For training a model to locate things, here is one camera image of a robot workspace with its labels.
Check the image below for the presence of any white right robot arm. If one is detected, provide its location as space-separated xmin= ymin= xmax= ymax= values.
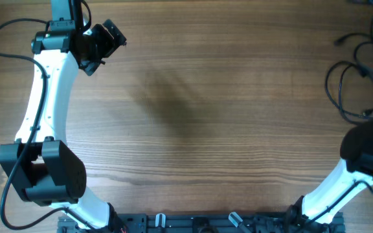
xmin=284 ymin=119 xmax=373 ymax=232

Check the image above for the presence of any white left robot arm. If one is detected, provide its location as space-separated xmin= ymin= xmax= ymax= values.
xmin=0 ymin=0 xmax=128 ymax=232

